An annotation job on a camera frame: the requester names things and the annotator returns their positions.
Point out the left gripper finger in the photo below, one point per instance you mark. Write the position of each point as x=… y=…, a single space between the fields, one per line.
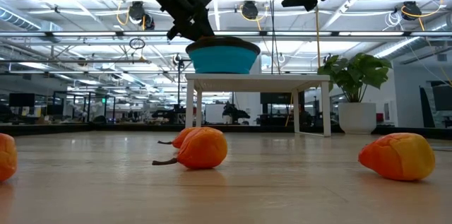
x=178 y=30
x=201 y=26

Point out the blue bowl with grey rim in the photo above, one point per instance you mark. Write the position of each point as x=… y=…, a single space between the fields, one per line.
x=222 y=59

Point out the background black robot arm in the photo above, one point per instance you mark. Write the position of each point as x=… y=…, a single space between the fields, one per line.
x=233 y=112

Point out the black light stand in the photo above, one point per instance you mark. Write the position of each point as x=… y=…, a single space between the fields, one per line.
x=176 y=60

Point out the white perforated metal shelf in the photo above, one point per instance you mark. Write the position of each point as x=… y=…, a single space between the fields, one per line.
x=254 y=82

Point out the green plant in white pot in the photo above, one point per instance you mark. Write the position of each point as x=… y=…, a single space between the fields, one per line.
x=356 y=72

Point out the white board panel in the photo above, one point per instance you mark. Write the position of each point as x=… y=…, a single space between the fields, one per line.
x=215 y=113

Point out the black flat screen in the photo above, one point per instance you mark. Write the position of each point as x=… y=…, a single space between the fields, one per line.
x=275 y=98

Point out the small black monitor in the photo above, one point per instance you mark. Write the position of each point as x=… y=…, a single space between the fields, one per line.
x=22 y=100

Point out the dark wall screen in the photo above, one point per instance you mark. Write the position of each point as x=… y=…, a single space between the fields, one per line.
x=443 y=98

